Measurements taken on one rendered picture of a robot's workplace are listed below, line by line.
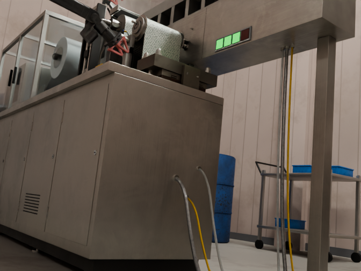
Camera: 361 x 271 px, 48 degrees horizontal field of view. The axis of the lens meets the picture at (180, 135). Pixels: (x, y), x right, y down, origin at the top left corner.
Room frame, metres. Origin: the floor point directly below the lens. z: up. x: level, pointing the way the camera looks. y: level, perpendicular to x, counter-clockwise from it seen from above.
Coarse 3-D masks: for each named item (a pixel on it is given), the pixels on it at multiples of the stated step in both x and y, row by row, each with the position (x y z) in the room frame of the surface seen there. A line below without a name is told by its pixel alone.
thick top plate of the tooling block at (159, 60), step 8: (152, 56) 1.81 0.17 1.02; (160, 56) 1.81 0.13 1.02; (144, 64) 1.87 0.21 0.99; (152, 64) 1.81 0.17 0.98; (160, 64) 1.82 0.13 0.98; (168, 64) 1.84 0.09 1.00; (176, 64) 1.87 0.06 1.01; (184, 64) 1.90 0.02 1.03; (176, 72) 1.87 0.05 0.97; (200, 72) 1.96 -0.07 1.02; (200, 80) 1.97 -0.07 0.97; (208, 80) 2.00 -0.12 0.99; (216, 80) 2.03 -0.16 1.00; (208, 88) 2.08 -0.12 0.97
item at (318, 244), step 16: (320, 48) 1.68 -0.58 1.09; (320, 64) 1.68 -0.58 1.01; (320, 80) 1.68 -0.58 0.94; (320, 96) 1.68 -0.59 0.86; (320, 112) 1.67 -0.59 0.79; (320, 128) 1.67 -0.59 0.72; (320, 144) 1.67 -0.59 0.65; (320, 160) 1.67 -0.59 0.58; (320, 176) 1.66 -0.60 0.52; (320, 192) 1.66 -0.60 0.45; (320, 208) 1.66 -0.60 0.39; (320, 224) 1.66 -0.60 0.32; (320, 240) 1.65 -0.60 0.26; (320, 256) 1.65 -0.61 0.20
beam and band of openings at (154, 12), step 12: (168, 0) 2.43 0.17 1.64; (180, 0) 2.32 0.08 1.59; (192, 0) 2.26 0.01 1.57; (204, 0) 2.13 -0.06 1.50; (216, 0) 2.15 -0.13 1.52; (156, 12) 2.53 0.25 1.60; (168, 12) 2.47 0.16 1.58; (180, 12) 2.40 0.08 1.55; (192, 12) 2.27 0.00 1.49; (168, 24) 2.53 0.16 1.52
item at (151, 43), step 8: (144, 40) 1.98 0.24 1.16; (152, 40) 2.01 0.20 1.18; (160, 40) 2.04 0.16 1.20; (144, 48) 1.98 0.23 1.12; (152, 48) 2.01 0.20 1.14; (160, 48) 2.04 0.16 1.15; (168, 48) 2.07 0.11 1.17; (176, 48) 2.11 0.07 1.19; (168, 56) 2.08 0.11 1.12; (176, 56) 2.11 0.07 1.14
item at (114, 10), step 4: (112, 8) 2.25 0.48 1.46; (116, 8) 2.21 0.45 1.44; (120, 8) 2.22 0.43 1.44; (112, 12) 2.24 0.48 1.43; (116, 12) 2.28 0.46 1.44; (120, 12) 2.25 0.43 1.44; (124, 12) 2.25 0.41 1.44; (128, 12) 2.24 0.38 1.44; (132, 12) 2.26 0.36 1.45; (128, 16) 2.29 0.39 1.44; (132, 16) 2.29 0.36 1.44; (136, 16) 2.28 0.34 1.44
